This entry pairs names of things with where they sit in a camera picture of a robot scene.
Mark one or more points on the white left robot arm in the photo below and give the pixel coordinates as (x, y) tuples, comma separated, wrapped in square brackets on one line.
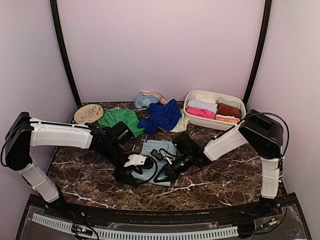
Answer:
[(27, 132)]

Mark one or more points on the white plastic basket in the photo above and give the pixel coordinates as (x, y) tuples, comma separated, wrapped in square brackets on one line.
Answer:
[(211, 123)]

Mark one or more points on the black corner frame post left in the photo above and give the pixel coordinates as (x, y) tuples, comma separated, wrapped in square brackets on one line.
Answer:
[(63, 52)]

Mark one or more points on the small green circuit board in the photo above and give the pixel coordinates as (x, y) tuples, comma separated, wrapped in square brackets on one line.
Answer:
[(81, 230)]

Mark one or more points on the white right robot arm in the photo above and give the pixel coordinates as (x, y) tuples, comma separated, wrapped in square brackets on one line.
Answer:
[(264, 131)]

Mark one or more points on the white lavender rolled towel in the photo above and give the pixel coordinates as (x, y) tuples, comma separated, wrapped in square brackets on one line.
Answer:
[(212, 107)]

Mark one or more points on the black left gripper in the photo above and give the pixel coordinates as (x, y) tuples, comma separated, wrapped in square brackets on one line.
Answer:
[(121, 175)]

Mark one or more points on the pink rolled towel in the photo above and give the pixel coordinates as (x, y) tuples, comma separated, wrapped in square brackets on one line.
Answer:
[(199, 112)]

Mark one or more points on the cream rolled towel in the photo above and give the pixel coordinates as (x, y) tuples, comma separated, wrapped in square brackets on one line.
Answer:
[(205, 98)]

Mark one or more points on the orange patterned rolled towel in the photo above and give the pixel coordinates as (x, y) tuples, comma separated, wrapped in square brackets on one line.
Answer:
[(227, 119)]

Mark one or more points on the black front rail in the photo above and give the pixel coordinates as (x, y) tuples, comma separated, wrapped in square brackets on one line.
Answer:
[(288, 210)]

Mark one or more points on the cream yellow cloth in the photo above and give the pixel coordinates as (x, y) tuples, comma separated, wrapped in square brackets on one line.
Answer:
[(182, 123)]

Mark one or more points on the black corner frame post right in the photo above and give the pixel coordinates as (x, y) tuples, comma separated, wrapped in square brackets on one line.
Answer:
[(259, 51)]

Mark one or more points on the pale green rolled towel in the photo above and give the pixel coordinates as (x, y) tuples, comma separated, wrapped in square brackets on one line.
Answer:
[(231, 103)]

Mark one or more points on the black corner frame post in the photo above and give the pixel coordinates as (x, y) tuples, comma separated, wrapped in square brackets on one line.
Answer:
[(259, 51), (63, 52)]

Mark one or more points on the brown rolled towel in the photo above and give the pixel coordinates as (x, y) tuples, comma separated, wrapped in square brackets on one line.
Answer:
[(227, 110)]

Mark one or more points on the light blue towel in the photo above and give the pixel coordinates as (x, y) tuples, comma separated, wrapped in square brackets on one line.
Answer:
[(146, 150)]

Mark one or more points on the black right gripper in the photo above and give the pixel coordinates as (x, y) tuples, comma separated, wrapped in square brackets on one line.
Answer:
[(169, 172)]

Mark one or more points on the royal blue towel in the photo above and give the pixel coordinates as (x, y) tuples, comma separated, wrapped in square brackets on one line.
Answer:
[(165, 116)]

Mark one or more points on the pale blue patterned cloth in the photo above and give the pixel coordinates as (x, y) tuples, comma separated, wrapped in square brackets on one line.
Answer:
[(144, 99)]

